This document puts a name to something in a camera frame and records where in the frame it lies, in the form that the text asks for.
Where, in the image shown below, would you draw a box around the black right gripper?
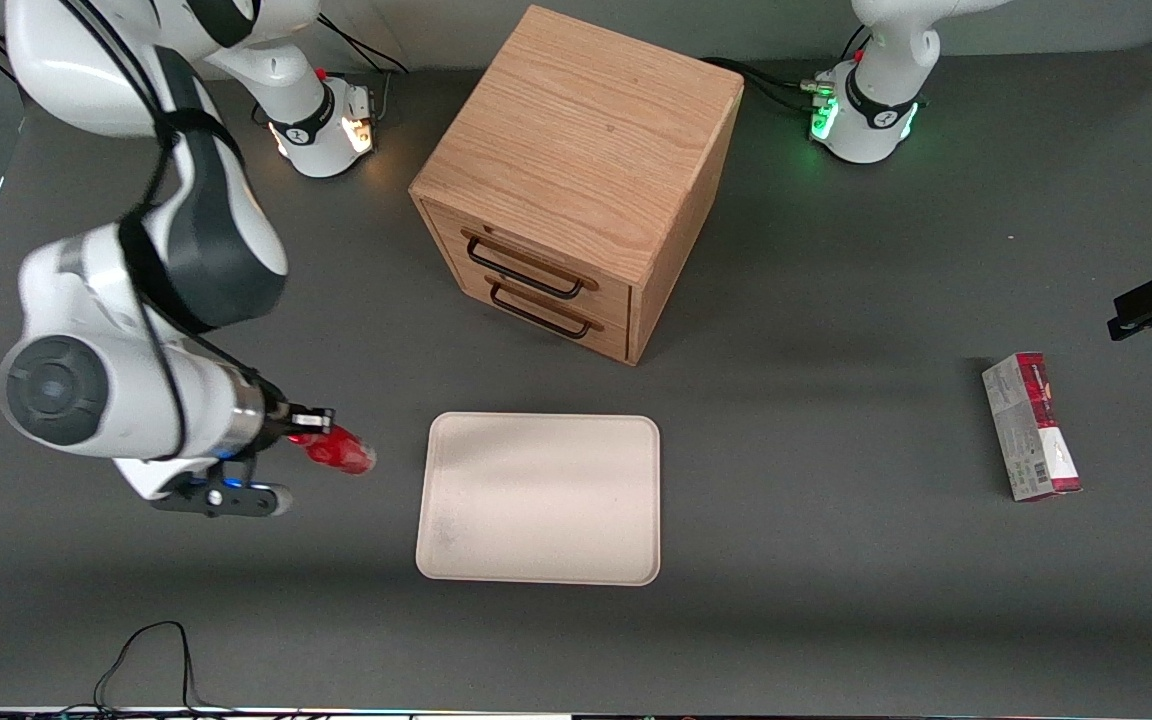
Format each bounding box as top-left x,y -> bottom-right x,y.
256,383 -> 336,448

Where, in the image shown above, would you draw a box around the red coke bottle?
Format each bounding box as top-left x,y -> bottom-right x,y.
298,424 -> 378,477

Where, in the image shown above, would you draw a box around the beige plastic tray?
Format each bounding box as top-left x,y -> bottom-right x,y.
415,412 -> 661,587

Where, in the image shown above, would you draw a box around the red white carton box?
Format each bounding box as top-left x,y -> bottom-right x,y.
982,352 -> 1083,502

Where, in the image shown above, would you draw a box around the small wooden drawer front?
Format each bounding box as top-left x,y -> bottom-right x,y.
458,272 -> 633,362

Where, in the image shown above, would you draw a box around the large wooden drawer front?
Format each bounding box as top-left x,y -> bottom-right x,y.
422,203 -> 635,323

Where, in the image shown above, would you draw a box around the oak wooden drawer cabinet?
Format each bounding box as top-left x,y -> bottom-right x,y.
409,5 -> 745,367

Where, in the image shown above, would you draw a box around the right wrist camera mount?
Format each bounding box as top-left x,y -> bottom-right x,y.
149,476 -> 294,519

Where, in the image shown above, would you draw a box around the black cable along right arm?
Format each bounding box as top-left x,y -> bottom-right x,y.
66,0 -> 272,463

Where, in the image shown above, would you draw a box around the short black drawer handle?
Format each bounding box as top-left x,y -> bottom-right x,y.
490,283 -> 595,340

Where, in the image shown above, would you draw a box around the thin black looped cable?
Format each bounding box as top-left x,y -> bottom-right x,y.
91,620 -> 237,717

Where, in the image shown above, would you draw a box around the long black drawer handle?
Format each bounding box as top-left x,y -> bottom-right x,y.
465,234 -> 586,300

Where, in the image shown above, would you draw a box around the black right arm base cables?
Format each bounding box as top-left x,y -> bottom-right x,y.
314,15 -> 412,79

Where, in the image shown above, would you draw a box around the black arm base cables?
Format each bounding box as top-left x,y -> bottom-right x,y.
314,15 -> 412,79
701,55 -> 837,113

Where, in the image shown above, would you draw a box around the black left arm base cables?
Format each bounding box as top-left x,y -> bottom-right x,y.
701,55 -> 837,113

